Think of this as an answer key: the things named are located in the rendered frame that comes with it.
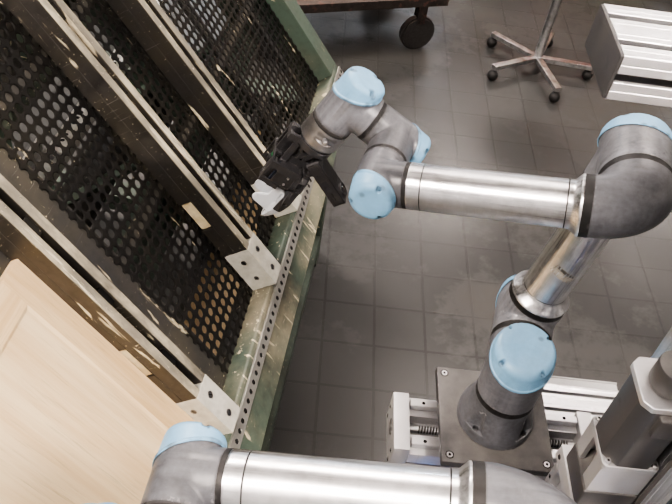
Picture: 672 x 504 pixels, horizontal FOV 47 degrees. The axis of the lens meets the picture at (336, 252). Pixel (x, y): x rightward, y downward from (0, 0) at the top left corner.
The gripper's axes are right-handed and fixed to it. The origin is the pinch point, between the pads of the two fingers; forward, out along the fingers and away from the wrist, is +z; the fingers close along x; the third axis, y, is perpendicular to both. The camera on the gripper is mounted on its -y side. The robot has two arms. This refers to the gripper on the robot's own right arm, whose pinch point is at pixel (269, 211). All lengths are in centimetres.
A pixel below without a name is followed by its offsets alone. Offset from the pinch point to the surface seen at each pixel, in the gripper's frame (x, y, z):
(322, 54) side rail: -115, -23, 28
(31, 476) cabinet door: 52, 21, 27
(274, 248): -31, -20, 37
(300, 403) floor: -44, -73, 110
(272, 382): 5.9, -26.1, 40.9
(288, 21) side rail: -114, -7, 23
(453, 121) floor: -225, -131, 80
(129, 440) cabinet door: 36.8, 5.6, 32.8
